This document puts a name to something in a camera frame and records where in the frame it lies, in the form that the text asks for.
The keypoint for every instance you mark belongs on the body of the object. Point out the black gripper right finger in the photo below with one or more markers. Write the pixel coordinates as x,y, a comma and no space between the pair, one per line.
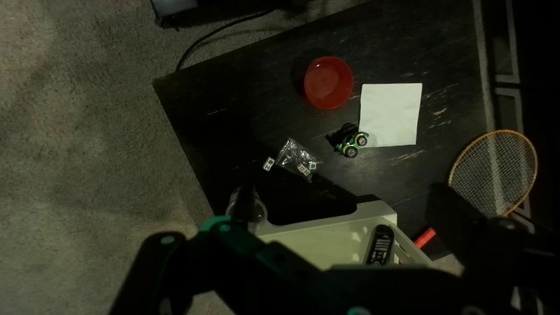
518,263

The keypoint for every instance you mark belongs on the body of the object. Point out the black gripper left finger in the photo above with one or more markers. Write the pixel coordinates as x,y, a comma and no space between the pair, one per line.
154,273

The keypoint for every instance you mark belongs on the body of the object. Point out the white lattice wooden shelf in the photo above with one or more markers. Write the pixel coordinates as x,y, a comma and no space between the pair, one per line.
325,240

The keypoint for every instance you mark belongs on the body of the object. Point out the small clear cup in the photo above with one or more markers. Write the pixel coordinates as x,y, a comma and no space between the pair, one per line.
260,210

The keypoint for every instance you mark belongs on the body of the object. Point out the black remote control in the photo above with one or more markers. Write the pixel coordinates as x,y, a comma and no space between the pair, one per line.
379,245

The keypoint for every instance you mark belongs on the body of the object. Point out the small white cube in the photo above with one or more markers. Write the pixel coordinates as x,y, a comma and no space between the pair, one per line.
267,163

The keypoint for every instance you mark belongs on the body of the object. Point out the clear plastic bag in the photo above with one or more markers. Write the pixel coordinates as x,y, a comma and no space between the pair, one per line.
295,156

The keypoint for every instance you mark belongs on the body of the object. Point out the black green toy car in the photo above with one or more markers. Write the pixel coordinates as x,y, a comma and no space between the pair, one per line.
350,140

